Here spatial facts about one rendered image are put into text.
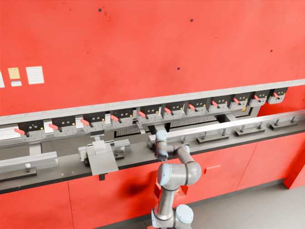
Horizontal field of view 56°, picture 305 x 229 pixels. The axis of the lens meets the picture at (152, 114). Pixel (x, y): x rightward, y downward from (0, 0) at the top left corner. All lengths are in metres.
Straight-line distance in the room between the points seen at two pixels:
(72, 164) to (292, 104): 2.36
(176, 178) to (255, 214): 1.92
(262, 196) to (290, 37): 1.84
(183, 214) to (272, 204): 1.80
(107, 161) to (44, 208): 0.65
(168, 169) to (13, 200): 1.22
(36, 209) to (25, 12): 1.45
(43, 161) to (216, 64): 1.41
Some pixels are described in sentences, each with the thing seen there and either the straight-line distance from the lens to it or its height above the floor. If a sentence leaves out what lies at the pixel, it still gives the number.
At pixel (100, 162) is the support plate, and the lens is 2.08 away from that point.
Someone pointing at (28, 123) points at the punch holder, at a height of 1.32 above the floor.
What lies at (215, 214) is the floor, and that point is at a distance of 3.19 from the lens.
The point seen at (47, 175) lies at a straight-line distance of 2.21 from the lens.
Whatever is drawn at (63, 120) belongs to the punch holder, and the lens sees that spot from 1.95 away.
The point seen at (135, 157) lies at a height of 0.87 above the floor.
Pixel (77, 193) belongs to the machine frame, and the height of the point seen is 0.66.
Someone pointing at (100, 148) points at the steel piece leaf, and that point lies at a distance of 2.18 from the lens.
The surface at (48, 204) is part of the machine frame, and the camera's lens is 2.40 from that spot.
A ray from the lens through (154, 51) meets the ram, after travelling 1.82.
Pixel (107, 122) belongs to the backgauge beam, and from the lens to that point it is 2.42.
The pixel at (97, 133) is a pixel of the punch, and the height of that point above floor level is 1.12.
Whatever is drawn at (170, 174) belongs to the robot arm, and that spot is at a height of 1.41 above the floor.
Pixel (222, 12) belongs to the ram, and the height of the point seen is 1.99.
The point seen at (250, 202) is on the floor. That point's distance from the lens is 3.42.
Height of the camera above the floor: 2.55
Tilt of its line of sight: 38 degrees down
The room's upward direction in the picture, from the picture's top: 8 degrees clockwise
